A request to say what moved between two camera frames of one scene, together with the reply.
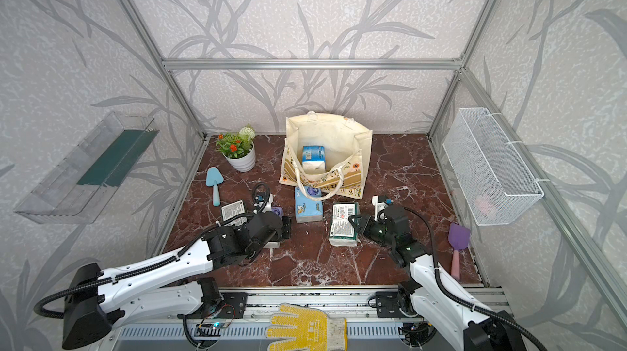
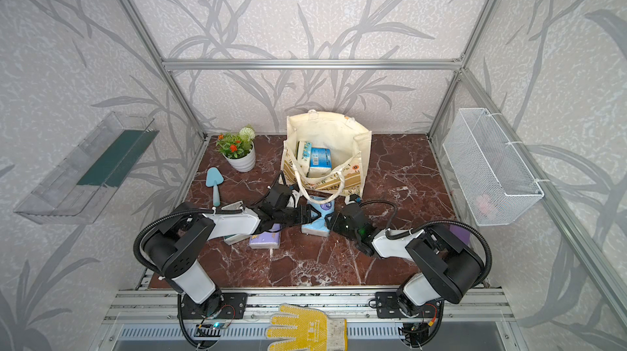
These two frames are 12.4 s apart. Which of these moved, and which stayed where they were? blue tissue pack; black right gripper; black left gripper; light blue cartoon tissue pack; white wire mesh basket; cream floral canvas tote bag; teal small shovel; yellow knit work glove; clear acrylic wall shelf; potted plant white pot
Moved: blue tissue pack; black right gripper; light blue cartoon tissue pack; black left gripper
Stayed: cream floral canvas tote bag; potted plant white pot; white wire mesh basket; teal small shovel; yellow knit work glove; clear acrylic wall shelf
